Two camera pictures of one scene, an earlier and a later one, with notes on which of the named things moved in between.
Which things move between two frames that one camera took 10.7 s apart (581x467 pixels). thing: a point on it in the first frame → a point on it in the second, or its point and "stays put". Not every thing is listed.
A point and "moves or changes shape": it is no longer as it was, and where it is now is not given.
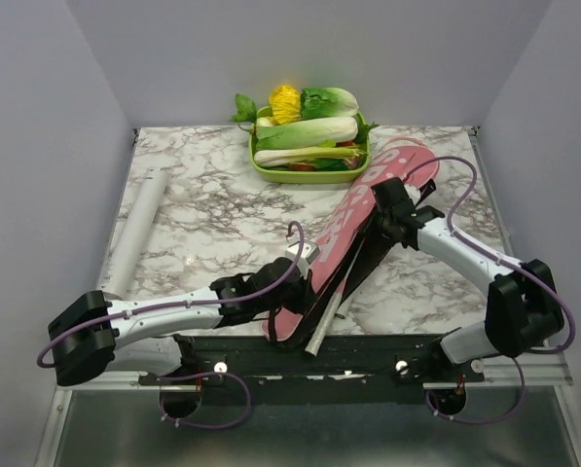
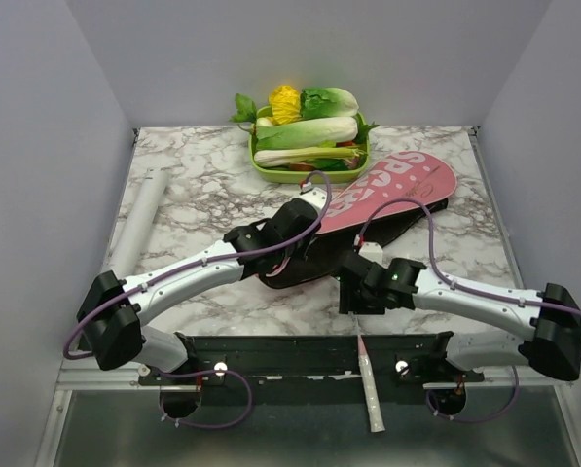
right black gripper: [384, 214] → [360, 302]
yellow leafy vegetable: [285, 102] stays put
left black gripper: [296, 290] → [308, 245]
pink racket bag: [395, 161] moves or changes shape
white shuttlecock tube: [118, 275] stays put
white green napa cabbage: [306, 132] stays put
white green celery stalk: [271, 157] stays put
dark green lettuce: [319, 102] stays put
